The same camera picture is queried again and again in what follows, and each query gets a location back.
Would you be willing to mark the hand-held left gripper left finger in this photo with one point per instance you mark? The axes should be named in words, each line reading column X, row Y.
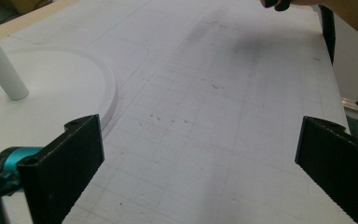
column 62, row 168

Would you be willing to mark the white hook rack stand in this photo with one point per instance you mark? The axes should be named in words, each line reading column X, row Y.
column 49, row 93

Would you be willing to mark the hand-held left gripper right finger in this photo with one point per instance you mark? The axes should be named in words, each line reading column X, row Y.
column 338, row 168

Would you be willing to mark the white grid mat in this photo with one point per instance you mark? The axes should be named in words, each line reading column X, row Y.
column 214, row 124

